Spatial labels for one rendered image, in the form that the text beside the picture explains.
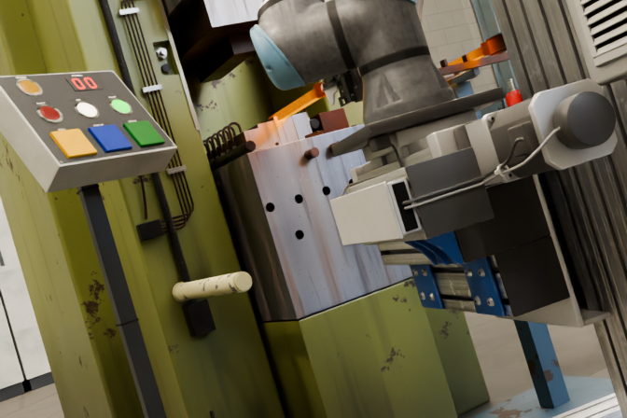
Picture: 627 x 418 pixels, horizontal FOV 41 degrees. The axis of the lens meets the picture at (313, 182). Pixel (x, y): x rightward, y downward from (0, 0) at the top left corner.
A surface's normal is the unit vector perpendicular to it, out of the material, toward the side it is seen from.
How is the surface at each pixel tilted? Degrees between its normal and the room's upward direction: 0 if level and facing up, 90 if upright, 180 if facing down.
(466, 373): 90
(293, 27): 71
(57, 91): 60
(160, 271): 90
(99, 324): 90
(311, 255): 90
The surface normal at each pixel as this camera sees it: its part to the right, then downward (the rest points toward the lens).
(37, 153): -0.59, 0.15
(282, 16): -0.33, -0.27
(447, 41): 0.45, -0.17
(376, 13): -0.16, 0.01
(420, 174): 0.22, -0.11
